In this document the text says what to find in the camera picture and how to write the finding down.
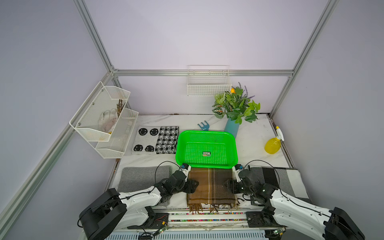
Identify white wire wall basket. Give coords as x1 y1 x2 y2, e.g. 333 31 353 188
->
187 65 232 97

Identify white mesh two-tier shelf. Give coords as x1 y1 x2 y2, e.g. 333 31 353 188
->
69 82 139 159

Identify brown plaid scarf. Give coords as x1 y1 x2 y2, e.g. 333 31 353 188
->
187 168 238 214

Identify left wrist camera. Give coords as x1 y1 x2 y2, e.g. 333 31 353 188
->
180 164 192 181

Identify yellow spray bottle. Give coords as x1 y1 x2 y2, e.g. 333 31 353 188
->
265 126 285 155

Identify houndstooth folded scarf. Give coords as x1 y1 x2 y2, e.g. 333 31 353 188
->
155 126 179 154

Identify artificial plant teal vase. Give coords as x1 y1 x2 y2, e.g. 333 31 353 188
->
212 84 261 138

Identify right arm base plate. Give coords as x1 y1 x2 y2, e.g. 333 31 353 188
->
246 212 282 228

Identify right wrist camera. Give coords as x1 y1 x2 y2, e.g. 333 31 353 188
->
232 164 244 183

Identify white scarf black circles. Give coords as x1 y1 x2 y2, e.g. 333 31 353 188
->
132 126 160 155

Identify aluminium front rail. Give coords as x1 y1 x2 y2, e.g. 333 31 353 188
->
82 207 331 233

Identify green plastic basket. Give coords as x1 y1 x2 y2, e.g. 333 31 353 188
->
175 131 238 169

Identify clear glove in shelf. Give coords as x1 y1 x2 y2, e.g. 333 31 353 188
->
98 109 118 134

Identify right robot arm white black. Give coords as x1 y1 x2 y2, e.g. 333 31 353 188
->
224 165 365 240

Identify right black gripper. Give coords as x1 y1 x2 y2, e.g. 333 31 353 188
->
222 178 253 195

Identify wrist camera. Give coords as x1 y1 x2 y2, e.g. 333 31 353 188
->
180 164 192 181
232 164 244 183

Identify dried twigs in shelf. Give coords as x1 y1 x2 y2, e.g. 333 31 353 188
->
117 99 125 118

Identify grey scarf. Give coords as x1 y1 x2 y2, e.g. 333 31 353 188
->
117 166 171 193

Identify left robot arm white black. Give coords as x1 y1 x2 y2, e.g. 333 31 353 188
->
78 170 199 240

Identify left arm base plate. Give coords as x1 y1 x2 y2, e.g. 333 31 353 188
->
127 212 170 230

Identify blue hand rake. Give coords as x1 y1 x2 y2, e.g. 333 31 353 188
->
198 121 210 131

